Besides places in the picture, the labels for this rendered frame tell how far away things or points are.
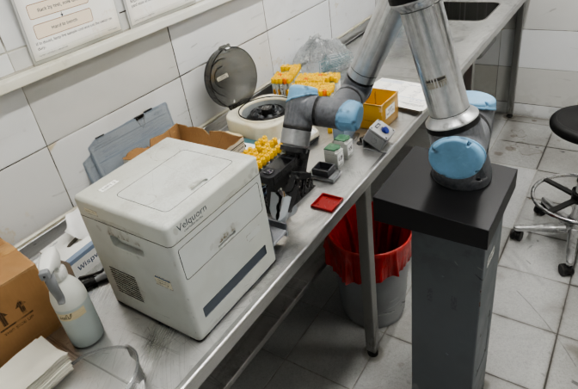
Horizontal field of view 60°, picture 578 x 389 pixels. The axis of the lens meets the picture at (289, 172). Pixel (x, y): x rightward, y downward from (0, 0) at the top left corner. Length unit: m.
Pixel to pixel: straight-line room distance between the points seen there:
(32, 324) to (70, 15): 0.78
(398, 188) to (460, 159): 0.24
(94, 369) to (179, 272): 0.29
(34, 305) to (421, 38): 0.98
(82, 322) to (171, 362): 0.21
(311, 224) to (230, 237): 0.34
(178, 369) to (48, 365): 0.26
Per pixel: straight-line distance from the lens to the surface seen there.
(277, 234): 1.25
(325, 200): 1.41
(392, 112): 1.80
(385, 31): 1.22
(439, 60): 1.07
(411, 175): 1.37
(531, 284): 2.48
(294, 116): 1.23
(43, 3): 1.46
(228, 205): 1.02
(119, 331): 1.20
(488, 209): 1.28
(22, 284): 1.18
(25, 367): 1.19
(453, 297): 1.53
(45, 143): 1.49
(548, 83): 3.79
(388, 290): 2.05
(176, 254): 0.95
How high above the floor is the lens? 1.68
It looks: 31 degrees down
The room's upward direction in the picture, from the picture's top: 9 degrees counter-clockwise
